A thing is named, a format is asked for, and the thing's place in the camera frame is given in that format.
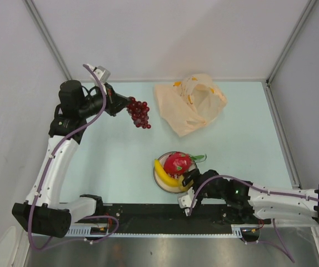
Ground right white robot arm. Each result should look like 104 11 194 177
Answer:
178 169 319 226

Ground right aluminium corner post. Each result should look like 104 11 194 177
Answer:
266 0 319 87

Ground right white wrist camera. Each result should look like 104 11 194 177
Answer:
177 192 194 209

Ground white slotted cable duct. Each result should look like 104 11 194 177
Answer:
66 224 242 239

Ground left aluminium corner post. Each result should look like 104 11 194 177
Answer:
22 0 72 80

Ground aluminium corner post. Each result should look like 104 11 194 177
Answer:
266 0 319 87
22 0 72 80

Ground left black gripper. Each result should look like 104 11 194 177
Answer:
77 82 131 118

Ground white printed round plate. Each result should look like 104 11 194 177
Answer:
153 151 205 194

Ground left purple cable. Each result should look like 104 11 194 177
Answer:
27 63 120 251

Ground yellow fake lemon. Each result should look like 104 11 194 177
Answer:
178 180 193 192

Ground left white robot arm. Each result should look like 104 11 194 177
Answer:
12 80 131 238

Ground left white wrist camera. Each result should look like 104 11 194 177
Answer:
90 66 111 83

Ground translucent orange plastic bag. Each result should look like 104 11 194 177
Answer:
154 73 227 137

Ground purple cable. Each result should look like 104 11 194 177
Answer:
27 63 120 251
186 174 319 264

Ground dark red fake grapes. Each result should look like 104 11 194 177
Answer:
126 97 152 129

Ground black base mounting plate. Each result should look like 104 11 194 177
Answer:
73 202 271 233

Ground red fake dragon fruit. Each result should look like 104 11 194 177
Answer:
163 152 207 175

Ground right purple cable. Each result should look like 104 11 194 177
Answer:
186 174 319 264

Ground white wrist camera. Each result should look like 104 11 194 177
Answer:
90 66 111 83
177 192 194 209

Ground yellow fake banana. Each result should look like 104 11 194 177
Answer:
154 160 178 187

